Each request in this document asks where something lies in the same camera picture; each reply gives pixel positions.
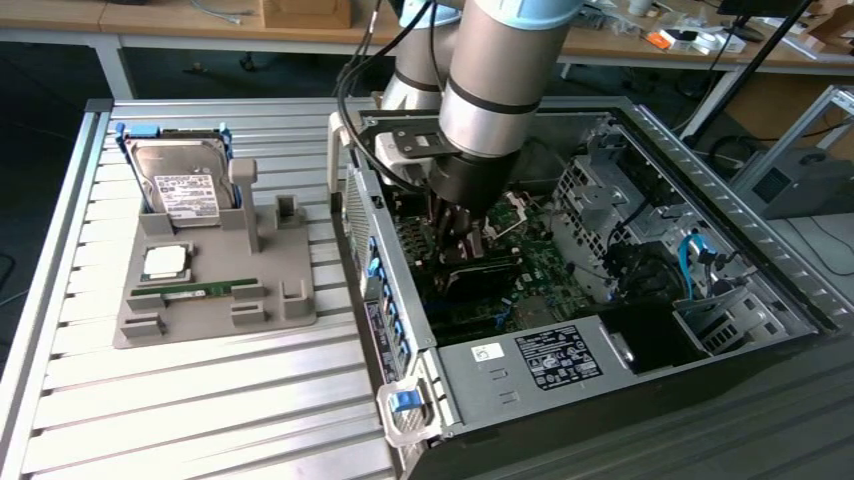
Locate silver CPU chip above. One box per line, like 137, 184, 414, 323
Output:
141, 243, 197, 282

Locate grey computer tower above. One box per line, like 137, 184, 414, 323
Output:
730, 144, 854, 221

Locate black monitor stand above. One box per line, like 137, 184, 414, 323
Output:
717, 0, 767, 42

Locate black wire bundle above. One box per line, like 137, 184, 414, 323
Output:
600, 243, 693, 306

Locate grey metal disk bay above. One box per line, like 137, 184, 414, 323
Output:
552, 124, 680, 261

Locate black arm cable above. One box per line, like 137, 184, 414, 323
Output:
336, 0, 446, 194

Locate green RAM stick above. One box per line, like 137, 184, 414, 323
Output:
131, 278, 261, 301

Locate grey network cable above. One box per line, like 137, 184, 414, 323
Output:
189, 0, 243, 24

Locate open cardboard box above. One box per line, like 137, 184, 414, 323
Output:
804, 4, 854, 51

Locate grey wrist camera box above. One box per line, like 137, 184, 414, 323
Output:
372, 127, 450, 181

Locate metal socket cover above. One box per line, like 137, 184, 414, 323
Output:
490, 191, 537, 236

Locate silver chipset heatsink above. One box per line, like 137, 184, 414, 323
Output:
513, 297, 560, 324

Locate grey perforated drive bay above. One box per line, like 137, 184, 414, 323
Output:
670, 284, 821, 357

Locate coiled black cable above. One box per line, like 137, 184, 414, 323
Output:
706, 135, 763, 174

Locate black plastic shroud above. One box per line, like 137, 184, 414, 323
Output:
596, 303, 710, 377

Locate closed brown cardboard box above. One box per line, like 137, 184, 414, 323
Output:
261, 0, 354, 30

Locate green Dell motherboard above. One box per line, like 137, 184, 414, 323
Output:
393, 189, 602, 346

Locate black tripod pole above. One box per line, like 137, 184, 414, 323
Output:
678, 0, 817, 149

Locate Nvidia GPU with metal bracket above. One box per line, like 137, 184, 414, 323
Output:
430, 257, 533, 304

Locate white flat box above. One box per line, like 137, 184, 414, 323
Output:
666, 29, 749, 56

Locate aluminium profile frame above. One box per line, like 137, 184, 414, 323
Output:
767, 84, 854, 151

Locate grey plastic parts rack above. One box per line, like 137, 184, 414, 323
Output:
111, 159, 320, 350

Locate open black PC case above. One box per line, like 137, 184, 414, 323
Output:
326, 102, 854, 480

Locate hard disk in blue carrier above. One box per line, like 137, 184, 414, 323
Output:
114, 122, 243, 229

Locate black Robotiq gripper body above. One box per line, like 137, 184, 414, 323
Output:
425, 148, 524, 222

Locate grey power supply unit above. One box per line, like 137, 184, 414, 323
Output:
437, 319, 642, 436

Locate light blue SATA wire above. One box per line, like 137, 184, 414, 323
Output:
677, 232, 717, 301

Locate wooden desk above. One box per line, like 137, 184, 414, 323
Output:
0, 0, 854, 101

